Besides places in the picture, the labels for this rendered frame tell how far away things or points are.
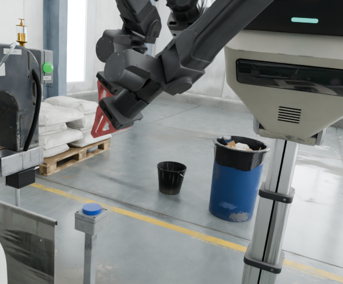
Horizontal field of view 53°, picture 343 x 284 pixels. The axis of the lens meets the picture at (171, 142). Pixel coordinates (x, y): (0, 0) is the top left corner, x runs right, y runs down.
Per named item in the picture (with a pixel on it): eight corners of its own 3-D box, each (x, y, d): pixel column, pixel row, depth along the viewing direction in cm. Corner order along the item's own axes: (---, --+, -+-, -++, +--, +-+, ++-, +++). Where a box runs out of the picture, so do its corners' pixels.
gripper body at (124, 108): (96, 103, 69) (119, 79, 65) (121, 99, 78) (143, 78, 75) (114, 129, 68) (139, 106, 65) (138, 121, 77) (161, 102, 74)
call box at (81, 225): (108, 225, 114) (109, 209, 112) (94, 236, 107) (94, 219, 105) (88, 218, 117) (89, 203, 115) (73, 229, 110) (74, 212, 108)
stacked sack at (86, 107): (103, 112, 438) (104, 101, 434) (82, 117, 399) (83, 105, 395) (62, 105, 462) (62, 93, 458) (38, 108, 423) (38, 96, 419)
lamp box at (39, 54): (52, 83, 96) (53, 50, 94) (40, 84, 92) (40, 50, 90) (32, 80, 99) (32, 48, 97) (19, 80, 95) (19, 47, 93)
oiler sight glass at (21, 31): (29, 41, 87) (29, 27, 87) (21, 40, 85) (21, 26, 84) (22, 40, 88) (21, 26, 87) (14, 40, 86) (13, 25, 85)
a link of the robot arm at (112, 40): (164, 21, 79) (137, 9, 82) (132, 14, 69) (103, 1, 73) (148, 70, 83) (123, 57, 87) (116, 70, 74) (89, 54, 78)
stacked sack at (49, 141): (86, 140, 395) (86, 128, 391) (45, 154, 335) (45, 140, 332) (55, 133, 409) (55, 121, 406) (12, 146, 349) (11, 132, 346)
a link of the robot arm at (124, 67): (196, 85, 64) (187, 48, 67) (156, 63, 55) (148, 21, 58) (149, 112, 70) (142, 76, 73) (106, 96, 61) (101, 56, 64)
